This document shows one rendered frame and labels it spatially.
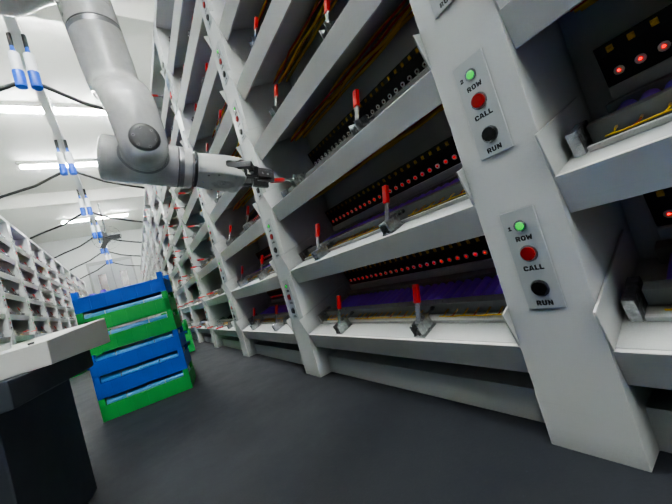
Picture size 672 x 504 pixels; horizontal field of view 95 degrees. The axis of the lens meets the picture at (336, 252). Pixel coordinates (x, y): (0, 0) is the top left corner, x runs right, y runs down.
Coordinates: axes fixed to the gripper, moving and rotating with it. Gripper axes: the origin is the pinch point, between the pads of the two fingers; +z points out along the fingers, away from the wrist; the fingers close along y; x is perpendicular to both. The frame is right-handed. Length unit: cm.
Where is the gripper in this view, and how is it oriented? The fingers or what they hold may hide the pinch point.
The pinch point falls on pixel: (262, 178)
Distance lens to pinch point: 78.6
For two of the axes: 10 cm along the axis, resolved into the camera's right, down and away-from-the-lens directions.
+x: -1.1, -9.8, 1.6
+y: 5.3, -1.9, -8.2
